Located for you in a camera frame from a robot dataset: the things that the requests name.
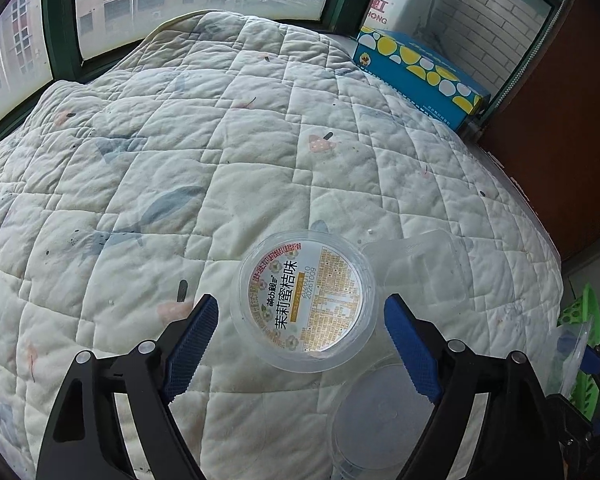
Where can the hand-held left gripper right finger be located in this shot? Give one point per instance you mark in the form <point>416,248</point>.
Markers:
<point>410,355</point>

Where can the blue dotted tissue box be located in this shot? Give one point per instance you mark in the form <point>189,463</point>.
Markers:
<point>415,70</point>

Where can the green window frame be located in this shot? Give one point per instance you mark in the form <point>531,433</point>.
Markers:
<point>60,20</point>

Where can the brown wooden cabinet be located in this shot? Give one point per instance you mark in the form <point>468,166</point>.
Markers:
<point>570,110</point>

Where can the clear round plastic cup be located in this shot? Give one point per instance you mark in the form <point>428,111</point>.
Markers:
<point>375,410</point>

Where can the clear plastic tray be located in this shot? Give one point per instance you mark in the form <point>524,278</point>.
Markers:
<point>420,265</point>

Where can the clear jelly cup printed lid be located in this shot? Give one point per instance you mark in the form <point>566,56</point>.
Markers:
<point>305,300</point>

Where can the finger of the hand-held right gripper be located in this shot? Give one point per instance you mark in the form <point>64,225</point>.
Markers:
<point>589,357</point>
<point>570,425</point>

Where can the white quilted blanket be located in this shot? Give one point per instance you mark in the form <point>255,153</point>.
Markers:
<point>155,160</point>

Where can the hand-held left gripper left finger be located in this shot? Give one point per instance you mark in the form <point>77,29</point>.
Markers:
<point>190,350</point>

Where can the green plastic basket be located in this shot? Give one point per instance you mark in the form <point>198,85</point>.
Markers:
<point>587,305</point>

